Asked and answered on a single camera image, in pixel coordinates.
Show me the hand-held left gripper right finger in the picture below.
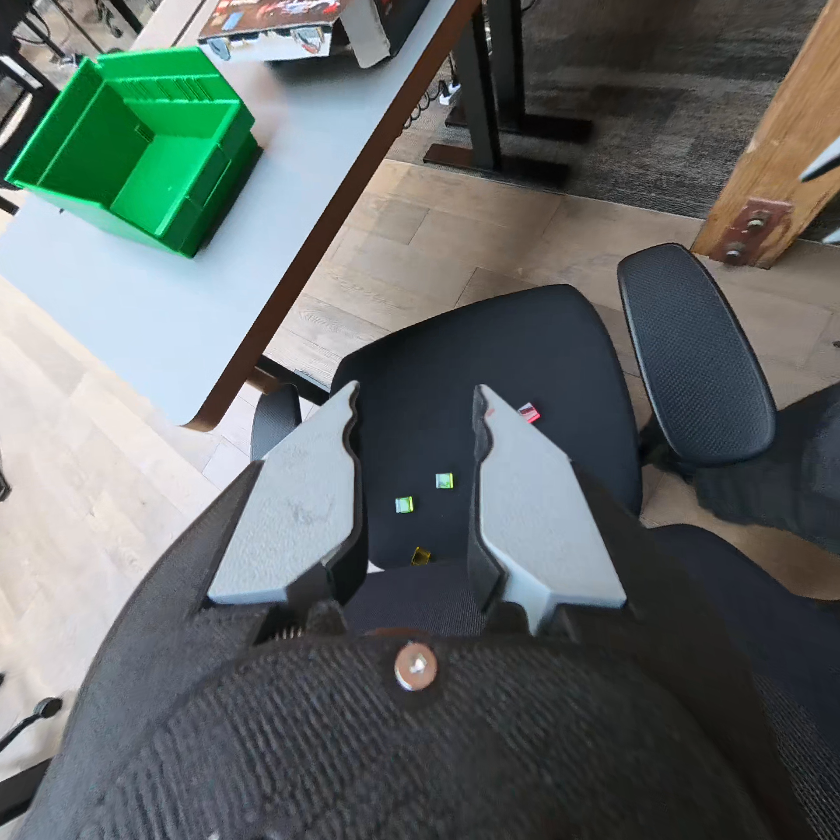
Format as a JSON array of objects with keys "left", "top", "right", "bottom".
[{"left": 466, "top": 384, "right": 629, "bottom": 637}]

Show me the wooden post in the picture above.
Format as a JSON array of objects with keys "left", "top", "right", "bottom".
[{"left": 691, "top": 0, "right": 840, "bottom": 270}]

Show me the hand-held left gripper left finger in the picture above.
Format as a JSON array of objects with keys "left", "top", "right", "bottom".
[{"left": 206, "top": 381, "right": 367, "bottom": 608}]

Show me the grey desk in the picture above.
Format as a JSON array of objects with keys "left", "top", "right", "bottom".
[{"left": 0, "top": 0, "right": 483, "bottom": 432}]

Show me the printed cardboard box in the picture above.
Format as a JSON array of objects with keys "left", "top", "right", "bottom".
[{"left": 197, "top": 0, "right": 392, "bottom": 70}]

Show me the black desk leg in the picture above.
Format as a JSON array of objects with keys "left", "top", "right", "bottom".
[
  {"left": 445, "top": 0, "right": 593, "bottom": 144},
  {"left": 423, "top": 0, "right": 571, "bottom": 190}
]

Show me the rusty metal bracket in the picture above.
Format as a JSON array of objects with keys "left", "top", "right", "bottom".
[{"left": 717, "top": 198, "right": 795, "bottom": 267}]

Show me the green plastic bin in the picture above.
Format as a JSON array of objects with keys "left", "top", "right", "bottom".
[{"left": 5, "top": 47, "right": 263, "bottom": 259}]

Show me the black chair base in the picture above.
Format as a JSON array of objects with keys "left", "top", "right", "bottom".
[{"left": 0, "top": 697, "right": 64, "bottom": 756}]

